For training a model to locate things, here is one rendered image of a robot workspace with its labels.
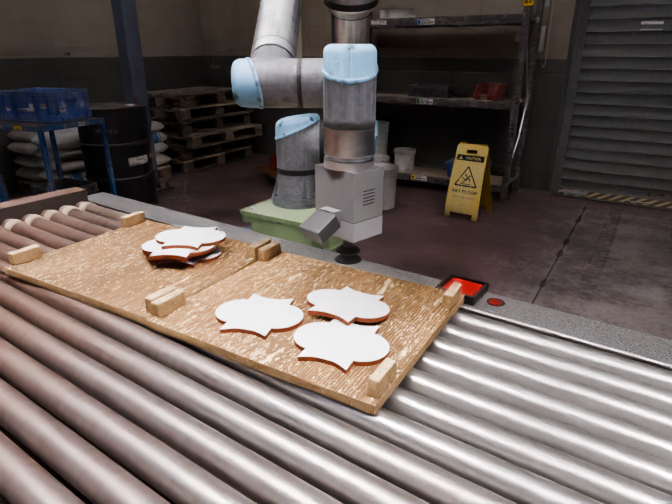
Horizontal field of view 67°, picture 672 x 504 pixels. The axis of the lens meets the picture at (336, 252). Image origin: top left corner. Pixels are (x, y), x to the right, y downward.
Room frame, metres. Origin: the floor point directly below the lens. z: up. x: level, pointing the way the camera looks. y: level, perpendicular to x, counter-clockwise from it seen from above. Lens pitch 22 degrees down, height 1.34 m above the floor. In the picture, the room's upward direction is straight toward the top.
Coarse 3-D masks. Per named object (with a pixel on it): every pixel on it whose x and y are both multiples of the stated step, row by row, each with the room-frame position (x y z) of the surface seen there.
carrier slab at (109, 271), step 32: (160, 224) 1.18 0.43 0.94; (64, 256) 0.97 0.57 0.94; (96, 256) 0.97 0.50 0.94; (128, 256) 0.97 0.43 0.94; (224, 256) 0.97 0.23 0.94; (64, 288) 0.82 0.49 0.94; (96, 288) 0.82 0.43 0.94; (128, 288) 0.82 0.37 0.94; (160, 288) 0.82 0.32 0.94; (192, 288) 0.82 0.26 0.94
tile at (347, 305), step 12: (348, 288) 0.80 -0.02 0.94; (312, 300) 0.74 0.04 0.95; (324, 300) 0.75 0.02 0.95; (336, 300) 0.75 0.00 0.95; (348, 300) 0.75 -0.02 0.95; (360, 300) 0.75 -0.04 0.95; (372, 300) 0.75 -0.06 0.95; (312, 312) 0.71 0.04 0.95; (324, 312) 0.70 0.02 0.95; (336, 312) 0.70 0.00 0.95; (348, 312) 0.70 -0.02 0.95; (360, 312) 0.70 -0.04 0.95; (372, 312) 0.71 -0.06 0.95; (384, 312) 0.71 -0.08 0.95; (348, 324) 0.67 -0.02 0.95
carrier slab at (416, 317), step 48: (240, 288) 0.82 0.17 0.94; (288, 288) 0.82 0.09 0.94; (336, 288) 0.82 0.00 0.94; (384, 288) 0.82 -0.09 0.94; (432, 288) 0.82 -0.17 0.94; (192, 336) 0.66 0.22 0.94; (240, 336) 0.66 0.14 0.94; (288, 336) 0.66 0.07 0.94; (384, 336) 0.66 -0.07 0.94; (432, 336) 0.66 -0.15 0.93; (336, 384) 0.54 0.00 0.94
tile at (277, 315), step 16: (224, 304) 0.74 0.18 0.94; (240, 304) 0.74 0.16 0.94; (256, 304) 0.74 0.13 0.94; (272, 304) 0.74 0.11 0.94; (288, 304) 0.74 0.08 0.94; (224, 320) 0.69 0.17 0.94; (240, 320) 0.69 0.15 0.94; (256, 320) 0.69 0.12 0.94; (272, 320) 0.69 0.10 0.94; (288, 320) 0.69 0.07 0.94
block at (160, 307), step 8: (168, 296) 0.74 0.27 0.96; (176, 296) 0.74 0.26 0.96; (184, 296) 0.76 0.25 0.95; (152, 304) 0.72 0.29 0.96; (160, 304) 0.72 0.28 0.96; (168, 304) 0.73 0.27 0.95; (176, 304) 0.74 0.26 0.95; (184, 304) 0.75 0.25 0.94; (152, 312) 0.72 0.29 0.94; (160, 312) 0.71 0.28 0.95; (168, 312) 0.73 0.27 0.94
